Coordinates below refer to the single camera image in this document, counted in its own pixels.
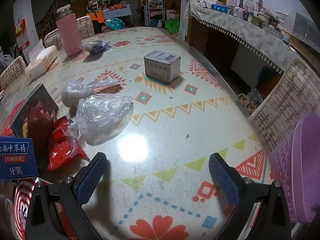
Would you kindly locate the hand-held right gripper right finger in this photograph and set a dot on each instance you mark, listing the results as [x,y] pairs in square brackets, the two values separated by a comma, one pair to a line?
[223,180]

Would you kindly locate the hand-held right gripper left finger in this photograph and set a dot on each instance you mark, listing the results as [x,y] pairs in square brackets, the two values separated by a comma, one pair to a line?
[91,177]

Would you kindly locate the red plastic wrapper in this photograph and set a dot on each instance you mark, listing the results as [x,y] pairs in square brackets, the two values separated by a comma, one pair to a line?
[62,147]

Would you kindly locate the large clear plastic bag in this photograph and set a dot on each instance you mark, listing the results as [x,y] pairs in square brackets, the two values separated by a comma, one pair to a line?
[102,117]

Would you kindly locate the blue toothpaste box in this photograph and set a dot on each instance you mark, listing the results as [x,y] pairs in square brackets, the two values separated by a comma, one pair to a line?
[17,157]

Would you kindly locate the purple plastic basket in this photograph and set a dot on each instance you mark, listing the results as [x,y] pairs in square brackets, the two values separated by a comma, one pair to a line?
[300,160]

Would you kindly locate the small grey cardboard box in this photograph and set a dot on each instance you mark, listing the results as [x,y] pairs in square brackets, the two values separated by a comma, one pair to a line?
[162,67]

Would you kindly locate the red white striped packet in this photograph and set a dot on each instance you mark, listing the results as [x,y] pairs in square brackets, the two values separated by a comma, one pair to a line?
[23,200]

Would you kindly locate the patterned tablecloth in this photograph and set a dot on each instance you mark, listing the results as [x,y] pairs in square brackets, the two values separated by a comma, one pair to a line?
[162,130]

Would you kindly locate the cardboard egg carton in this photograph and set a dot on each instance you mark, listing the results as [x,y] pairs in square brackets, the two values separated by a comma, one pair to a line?
[246,103]

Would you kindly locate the red flat box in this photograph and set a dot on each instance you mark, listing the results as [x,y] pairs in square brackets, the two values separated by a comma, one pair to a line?
[13,117]

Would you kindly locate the dark grey flat box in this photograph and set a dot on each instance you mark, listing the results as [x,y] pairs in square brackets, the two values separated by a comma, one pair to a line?
[37,95]

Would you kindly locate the chair with grey patterned cover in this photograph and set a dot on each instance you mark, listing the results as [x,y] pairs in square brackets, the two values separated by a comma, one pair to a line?
[52,38]
[12,71]
[85,26]
[292,97]

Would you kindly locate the white tissue pack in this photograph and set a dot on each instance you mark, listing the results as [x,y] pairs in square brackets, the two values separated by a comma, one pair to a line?
[41,61]

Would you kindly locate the blue white plastic bag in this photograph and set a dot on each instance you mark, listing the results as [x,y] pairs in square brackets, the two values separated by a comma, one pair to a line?
[95,47]

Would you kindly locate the dark wooden sideboard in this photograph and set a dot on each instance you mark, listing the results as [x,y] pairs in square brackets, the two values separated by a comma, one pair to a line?
[200,37]

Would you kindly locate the pink thermos bottle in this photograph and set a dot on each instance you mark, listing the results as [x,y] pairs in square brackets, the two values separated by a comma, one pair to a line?
[68,32]

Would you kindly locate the sideboard with lace cloth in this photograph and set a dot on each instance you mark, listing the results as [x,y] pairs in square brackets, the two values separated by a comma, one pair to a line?
[250,33]

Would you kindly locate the green bag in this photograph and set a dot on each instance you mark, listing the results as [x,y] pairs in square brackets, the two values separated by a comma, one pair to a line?
[172,26]

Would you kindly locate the table with checkered cloth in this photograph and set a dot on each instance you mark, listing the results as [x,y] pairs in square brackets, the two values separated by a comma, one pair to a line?
[117,12]

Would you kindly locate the clear mesh food cover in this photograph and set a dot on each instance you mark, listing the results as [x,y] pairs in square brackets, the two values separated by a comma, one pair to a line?
[302,30]

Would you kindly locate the white refrigerator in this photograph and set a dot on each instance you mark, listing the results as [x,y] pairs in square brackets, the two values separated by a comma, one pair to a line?
[185,12]

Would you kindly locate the row of jars and bottles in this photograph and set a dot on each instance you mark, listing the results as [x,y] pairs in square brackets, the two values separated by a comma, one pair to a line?
[250,10]

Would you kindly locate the white storage rack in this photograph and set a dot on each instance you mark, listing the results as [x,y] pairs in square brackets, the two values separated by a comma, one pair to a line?
[156,12]

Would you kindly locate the white cloth bundle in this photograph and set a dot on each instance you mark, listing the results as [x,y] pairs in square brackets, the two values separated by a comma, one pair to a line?
[206,2]

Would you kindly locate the red wall calendar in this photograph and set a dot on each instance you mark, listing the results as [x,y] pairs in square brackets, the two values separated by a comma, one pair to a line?
[22,33]

